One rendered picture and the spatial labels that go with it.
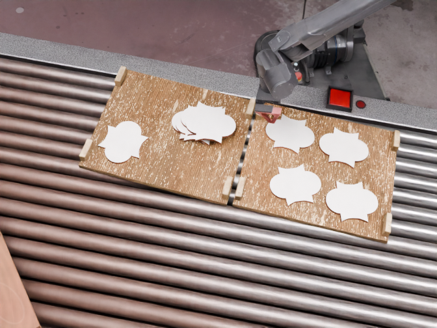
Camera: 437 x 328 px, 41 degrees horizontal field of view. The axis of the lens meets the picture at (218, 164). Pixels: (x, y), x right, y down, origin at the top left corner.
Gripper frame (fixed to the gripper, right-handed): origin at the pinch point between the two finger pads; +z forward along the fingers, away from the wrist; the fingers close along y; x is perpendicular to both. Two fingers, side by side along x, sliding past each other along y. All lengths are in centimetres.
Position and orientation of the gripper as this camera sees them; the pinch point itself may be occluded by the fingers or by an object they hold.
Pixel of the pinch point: (275, 107)
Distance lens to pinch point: 162.2
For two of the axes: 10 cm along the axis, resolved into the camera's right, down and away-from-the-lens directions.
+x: -9.5, -1.2, 2.9
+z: 1.8, 5.4, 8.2
